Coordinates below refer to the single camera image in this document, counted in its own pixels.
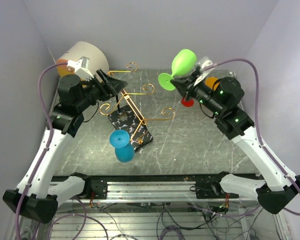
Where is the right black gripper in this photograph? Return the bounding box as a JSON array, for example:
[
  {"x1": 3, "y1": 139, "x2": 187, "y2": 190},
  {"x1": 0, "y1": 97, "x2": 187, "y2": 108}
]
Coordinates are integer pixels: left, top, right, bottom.
[{"x1": 170, "y1": 72, "x2": 224, "y2": 116}]

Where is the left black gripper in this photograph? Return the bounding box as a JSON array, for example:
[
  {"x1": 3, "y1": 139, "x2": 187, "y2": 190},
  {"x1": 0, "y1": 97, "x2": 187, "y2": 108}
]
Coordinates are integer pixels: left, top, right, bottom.
[{"x1": 75, "y1": 68, "x2": 128, "y2": 112}]

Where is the red plastic wine glass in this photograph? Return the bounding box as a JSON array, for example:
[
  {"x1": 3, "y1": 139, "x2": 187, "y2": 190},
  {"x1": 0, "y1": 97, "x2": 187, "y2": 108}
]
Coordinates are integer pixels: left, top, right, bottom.
[{"x1": 181, "y1": 98, "x2": 194, "y2": 108}]

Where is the green plastic wine glass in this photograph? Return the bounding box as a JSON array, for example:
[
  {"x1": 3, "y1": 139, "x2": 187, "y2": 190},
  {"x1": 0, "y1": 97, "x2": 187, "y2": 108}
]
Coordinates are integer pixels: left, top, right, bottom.
[{"x1": 158, "y1": 49, "x2": 197, "y2": 91}]

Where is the orange plastic wine glass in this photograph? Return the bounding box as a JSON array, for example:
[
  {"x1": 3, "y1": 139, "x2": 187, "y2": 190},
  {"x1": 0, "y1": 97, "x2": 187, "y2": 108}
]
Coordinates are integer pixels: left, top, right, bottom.
[{"x1": 205, "y1": 76, "x2": 220, "y2": 91}]

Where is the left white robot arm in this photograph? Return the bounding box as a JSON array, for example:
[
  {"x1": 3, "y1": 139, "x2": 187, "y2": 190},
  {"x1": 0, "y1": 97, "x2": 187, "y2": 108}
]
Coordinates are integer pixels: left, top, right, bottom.
[{"x1": 2, "y1": 69, "x2": 128, "y2": 224}]

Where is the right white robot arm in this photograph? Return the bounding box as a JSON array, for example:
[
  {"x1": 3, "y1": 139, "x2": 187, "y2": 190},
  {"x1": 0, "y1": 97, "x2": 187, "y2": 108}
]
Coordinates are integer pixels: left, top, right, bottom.
[{"x1": 170, "y1": 74, "x2": 300, "y2": 215}]

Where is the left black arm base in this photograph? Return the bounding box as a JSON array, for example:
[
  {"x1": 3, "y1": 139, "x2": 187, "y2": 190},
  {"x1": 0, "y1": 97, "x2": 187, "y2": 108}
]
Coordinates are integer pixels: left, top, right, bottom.
[{"x1": 70, "y1": 172, "x2": 108, "y2": 200}]

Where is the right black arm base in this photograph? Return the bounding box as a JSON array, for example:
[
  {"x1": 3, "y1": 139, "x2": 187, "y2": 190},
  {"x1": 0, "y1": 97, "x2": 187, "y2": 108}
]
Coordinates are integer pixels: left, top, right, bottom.
[{"x1": 189, "y1": 174, "x2": 238, "y2": 199}]

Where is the blue plastic wine glass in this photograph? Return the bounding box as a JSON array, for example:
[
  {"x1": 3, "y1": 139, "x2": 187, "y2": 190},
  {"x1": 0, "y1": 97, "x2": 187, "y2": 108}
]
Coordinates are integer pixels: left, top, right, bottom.
[{"x1": 109, "y1": 129, "x2": 135, "y2": 163}]

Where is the round beige drawer cabinet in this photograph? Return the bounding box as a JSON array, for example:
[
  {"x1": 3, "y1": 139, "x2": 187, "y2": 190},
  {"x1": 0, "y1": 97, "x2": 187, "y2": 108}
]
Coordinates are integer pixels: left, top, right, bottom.
[{"x1": 56, "y1": 41, "x2": 109, "y2": 77}]

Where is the gold wire wine glass rack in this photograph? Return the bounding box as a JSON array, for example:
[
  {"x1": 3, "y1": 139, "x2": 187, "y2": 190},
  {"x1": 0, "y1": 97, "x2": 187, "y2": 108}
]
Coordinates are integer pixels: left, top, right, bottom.
[{"x1": 89, "y1": 61, "x2": 176, "y2": 152}]

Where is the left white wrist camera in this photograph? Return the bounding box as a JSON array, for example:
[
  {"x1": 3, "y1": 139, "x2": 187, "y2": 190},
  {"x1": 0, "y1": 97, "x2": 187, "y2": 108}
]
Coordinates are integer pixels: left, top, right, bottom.
[{"x1": 67, "y1": 56, "x2": 94, "y2": 82}]

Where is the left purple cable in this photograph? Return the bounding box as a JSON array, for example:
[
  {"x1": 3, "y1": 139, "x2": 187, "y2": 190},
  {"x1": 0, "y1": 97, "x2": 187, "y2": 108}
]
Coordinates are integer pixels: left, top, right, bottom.
[{"x1": 14, "y1": 62, "x2": 70, "y2": 240}]

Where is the aluminium rail frame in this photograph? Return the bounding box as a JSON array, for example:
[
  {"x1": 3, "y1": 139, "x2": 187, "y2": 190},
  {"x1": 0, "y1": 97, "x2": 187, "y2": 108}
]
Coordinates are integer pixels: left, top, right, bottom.
[{"x1": 21, "y1": 180, "x2": 289, "y2": 240}]

